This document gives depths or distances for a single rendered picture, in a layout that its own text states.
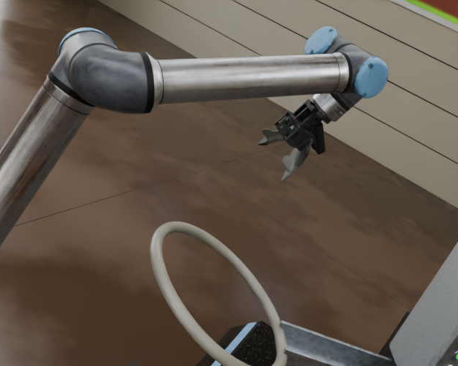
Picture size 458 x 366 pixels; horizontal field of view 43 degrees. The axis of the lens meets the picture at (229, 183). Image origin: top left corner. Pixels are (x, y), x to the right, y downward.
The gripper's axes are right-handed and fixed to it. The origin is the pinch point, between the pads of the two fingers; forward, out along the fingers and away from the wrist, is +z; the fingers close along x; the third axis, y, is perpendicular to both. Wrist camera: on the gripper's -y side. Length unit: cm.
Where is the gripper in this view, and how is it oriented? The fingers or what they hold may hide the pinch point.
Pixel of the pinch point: (270, 163)
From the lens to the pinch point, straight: 159.9
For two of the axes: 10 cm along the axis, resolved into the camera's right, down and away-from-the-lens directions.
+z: -7.1, 6.4, 2.9
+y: -6.0, -3.4, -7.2
